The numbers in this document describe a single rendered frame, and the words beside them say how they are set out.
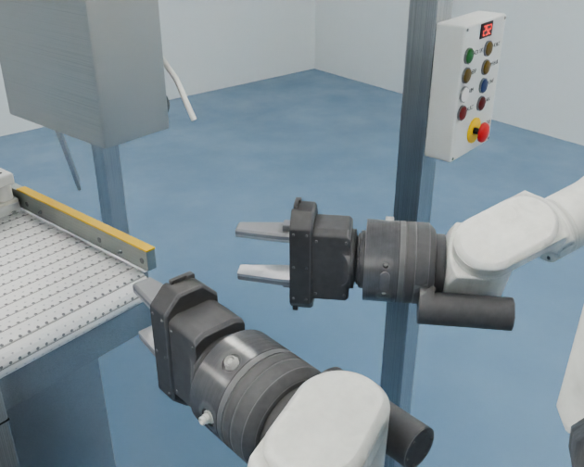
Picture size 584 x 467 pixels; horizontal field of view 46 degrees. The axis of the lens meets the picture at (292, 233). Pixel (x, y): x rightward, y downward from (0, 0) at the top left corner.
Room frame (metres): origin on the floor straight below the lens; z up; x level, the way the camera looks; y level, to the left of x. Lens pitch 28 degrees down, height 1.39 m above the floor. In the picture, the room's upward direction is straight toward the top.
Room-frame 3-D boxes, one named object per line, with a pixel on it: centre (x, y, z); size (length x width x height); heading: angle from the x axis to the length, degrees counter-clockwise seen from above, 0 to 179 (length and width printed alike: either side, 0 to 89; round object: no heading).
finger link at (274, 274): (0.66, 0.03, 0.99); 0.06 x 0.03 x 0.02; 82
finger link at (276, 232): (0.66, 0.03, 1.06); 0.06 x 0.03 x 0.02; 82
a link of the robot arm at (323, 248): (0.65, -0.06, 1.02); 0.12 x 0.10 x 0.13; 82
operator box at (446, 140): (1.33, -0.34, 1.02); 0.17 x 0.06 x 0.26; 140
